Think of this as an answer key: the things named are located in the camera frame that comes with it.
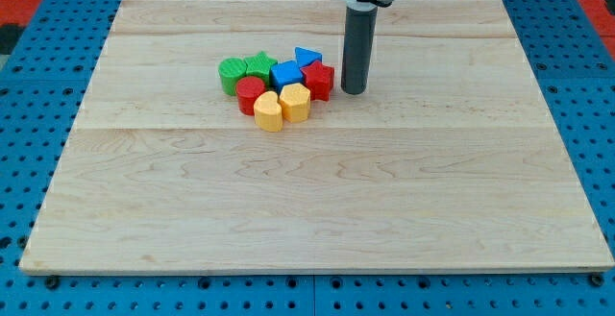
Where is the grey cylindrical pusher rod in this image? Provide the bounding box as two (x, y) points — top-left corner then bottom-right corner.
(341, 7), (378, 95)

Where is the blue triangle block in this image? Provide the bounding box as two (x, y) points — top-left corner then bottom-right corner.
(294, 46), (322, 68)

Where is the red star block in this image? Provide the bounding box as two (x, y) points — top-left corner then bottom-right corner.
(301, 61), (334, 102)

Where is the blue cube block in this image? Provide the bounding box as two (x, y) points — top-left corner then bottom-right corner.
(270, 61), (304, 93)

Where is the yellow hexagon block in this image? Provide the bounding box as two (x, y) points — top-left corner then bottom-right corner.
(280, 83), (311, 123)

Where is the green star block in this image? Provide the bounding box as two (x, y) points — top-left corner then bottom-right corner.
(244, 51), (278, 87)

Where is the yellow heart block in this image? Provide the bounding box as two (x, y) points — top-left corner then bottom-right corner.
(253, 91), (283, 133)

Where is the red cylinder block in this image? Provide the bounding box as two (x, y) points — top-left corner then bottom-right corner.
(235, 76), (266, 116)

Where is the green cylinder block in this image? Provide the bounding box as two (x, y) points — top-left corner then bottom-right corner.
(218, 58), (247, 96)

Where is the wooden board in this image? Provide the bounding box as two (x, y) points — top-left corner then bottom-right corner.
(20, 0), (614, 276)

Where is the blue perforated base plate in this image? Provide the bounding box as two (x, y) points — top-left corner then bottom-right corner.
(1, 0), (614, 315)

